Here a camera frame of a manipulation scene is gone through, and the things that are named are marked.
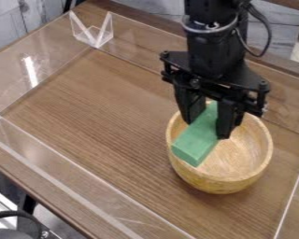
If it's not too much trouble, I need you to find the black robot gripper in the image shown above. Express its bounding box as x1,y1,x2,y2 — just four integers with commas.
158,22,269,139

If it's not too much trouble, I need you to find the green rectangular block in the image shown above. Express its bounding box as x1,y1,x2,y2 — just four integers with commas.
172,101,217,167

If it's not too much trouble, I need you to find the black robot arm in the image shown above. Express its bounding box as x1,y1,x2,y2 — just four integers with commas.
158,0,271,139

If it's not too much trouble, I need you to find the brown wooden bowl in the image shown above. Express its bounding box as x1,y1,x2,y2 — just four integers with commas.
165,112,272,194

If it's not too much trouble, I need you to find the black metal table leg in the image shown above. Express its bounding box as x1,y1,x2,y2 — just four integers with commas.
17,193,37,215

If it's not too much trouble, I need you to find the clear acrylic corner bracket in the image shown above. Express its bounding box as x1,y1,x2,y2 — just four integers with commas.
67,11,113,49

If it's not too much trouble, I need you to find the clear acrylic tray wall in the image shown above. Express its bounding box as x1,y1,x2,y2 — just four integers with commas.
0,116,194,239

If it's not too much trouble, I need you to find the black cable under table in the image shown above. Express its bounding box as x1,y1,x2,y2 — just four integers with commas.
0,210,43,239

